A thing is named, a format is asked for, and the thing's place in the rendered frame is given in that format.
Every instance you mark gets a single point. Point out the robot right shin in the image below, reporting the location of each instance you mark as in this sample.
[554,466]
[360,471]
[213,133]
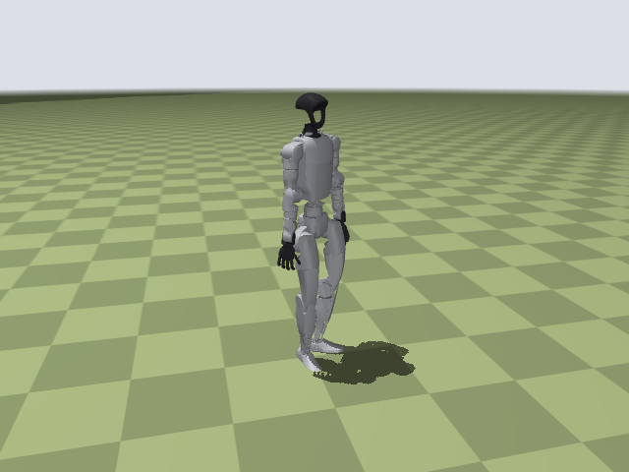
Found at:
[305,319]

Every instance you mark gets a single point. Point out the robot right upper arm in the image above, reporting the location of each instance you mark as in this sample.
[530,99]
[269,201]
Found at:
[291,154]

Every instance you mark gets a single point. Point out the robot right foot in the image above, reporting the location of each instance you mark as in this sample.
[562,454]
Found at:
[308,360]

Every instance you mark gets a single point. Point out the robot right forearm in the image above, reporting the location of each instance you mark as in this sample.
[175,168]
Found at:
[290,216]

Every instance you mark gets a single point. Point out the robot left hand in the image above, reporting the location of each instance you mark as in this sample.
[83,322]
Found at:
[344,227]

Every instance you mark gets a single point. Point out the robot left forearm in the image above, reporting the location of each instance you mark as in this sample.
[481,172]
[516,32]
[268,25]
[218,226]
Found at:
[337,201]

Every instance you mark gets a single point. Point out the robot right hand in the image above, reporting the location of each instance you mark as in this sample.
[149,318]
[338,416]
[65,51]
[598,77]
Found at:
[287,253]

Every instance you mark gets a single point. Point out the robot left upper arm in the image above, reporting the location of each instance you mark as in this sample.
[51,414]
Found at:
[337,177]

